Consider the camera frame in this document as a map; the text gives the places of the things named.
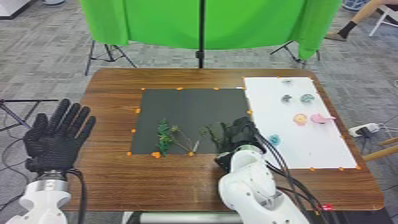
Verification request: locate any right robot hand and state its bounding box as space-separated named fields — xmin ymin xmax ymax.
xmin=220 ymin=116 xmax=262 ymax=152

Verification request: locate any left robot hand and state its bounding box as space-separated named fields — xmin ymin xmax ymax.
xmin=23 ymin=98 xmax=97 ymax=174

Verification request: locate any dark green sprig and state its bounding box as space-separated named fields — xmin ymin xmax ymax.
xmin=198 ymin=122 xmax=230 ymax=152

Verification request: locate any light blue flower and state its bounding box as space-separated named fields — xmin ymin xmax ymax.
xmin=266 ymin=134 xmax=282 ymax=146

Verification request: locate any white sheet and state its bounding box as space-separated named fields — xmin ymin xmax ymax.
xmin=241 ymin=76 xmax=360 ymax=171

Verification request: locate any dark mat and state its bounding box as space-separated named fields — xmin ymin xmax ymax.
xmin=127 ymin=88 xmax=254 ymax=156

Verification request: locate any thin green sprig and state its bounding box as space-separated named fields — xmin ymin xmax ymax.
xmin=168 ymin=124 xmax=202 ymax=154

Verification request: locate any orange flower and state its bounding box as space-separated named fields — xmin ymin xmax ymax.
xmin=291 ymin=113 xmax=310 ymax=127

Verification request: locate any black folding stand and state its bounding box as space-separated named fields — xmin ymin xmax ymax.
xmin=0 ymin=97 xmax=60 ymax=133

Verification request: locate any leafy green sprig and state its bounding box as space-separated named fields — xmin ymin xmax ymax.
xmin=154 ymin=119 xmax=175 ymax=158

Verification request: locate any pink flower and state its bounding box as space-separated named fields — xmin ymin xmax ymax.
xmin=309 ymin=112 xmax=337 ymax=126

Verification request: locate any teal flower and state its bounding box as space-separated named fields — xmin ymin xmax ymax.
xmin=298 ymin=93 xmax=318 ymax=104

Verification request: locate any white power strip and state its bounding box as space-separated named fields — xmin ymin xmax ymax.
xmin=346 ymin=122 xmax=381 ymax=138

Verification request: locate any wooden chair leg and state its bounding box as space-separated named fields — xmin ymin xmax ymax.
xmin=360 ymin=136 xmax=398 ymax=163

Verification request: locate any black tripod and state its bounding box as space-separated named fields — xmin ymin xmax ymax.
xmin=83 ymin=39 xmax=138 ymax=77
xmin=268 ymin=39 xmax=323 ymax=69

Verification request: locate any pale grey bar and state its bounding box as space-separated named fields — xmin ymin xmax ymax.
xmin=136 ymin=213 xmax=230 ymax=224

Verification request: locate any person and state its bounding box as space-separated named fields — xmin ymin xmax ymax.
xmin=323 ymin=0 xmax=398 ymax=43

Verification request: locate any white chair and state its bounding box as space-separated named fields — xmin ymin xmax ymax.
xmin=367 ymin=4 xmax=398 ymax=38

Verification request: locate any black cable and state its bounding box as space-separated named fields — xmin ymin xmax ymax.
xmin=254 ymin=131 xmax=337 ymax=224

